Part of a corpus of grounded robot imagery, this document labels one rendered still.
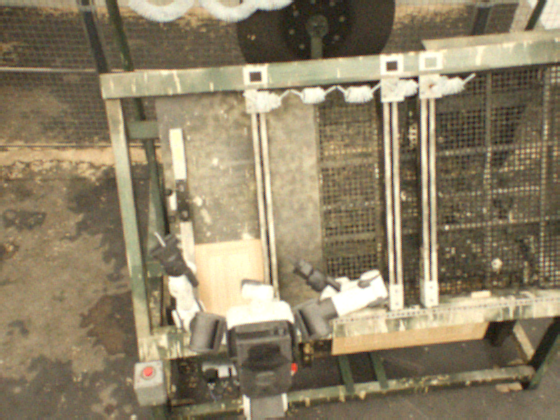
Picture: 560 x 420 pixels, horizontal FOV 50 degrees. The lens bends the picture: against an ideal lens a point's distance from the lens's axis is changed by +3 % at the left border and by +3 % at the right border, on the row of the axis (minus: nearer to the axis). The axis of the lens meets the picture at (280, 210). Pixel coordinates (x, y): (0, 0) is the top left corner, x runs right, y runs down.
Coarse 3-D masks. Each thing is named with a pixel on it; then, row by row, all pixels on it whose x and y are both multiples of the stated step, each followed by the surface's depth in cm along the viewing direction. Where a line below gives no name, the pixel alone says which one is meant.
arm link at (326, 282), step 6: (324, 276) 259; (330, 276) 257; (318, 282) 257; (324, 282) 257; (330, 282) 256; (336, 282) 256; (318, 288) 257; (324, 288) 258; (330, 288) 258; (336, 288) 255; (324, 294) 256; (330, 294) 256
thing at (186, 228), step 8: (176, 144) 260; (176, 160) 262; (184, 160) 263; (176, 168) 262; (184, 168) 263; (176, 176) 263; (184, 176) 264; (184, 224) 268; (184, 232) 269; (192, 232) 271; (184, 240) 270; (192, 240) 270; (184, 248) 270; (192, 248) 271; (184, 256) 271; (192, 256) 272; (192, 288) 275
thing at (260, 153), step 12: (264, 72) 252; (252, 96) 253; (264, 96) 242; (252, 108) 254; (252, 120) 259; (264, 120) 259; (252, 132) 262; (264, 132) 260; (264, 144) 262; (264, 156) 263; (264, 168) 264; (264, 180) 268; (264, 192) 270; (264, 204) 268; (264, 216) 270; (264, 228) 269; (264, 240) 271; (264, 252) 272; (264, 264) 273; (276, 264) 274; (264, 276) 281; (276, 276) 275; (276, 288) 276; (276, 300) 277
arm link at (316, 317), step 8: (320, 304) 234; (328, 304) 233; (304, 312) 233; (312, 312) 232; (320, 312) 232; (328, 312) 232; (336, 312) 232; (304, 320) 234; (312, 320) 231; (320, 320) 231; (328, 320) 233; (312, 328) 231; (320, 328) 230; (328, 328) 231
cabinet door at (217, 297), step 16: (240, 240) 276; (256, 240) 276; (208, 256) 275; (224, 256) 276; (240, 256) 277; (256, 256) 277; (208, 272) 276; (224, 272) 277; (240, 272) 278; (256, 272) 279; (208, 288) 278; (224, 288) 279; (208, 304) 279; (224, 304) 281; (240, 304) 282
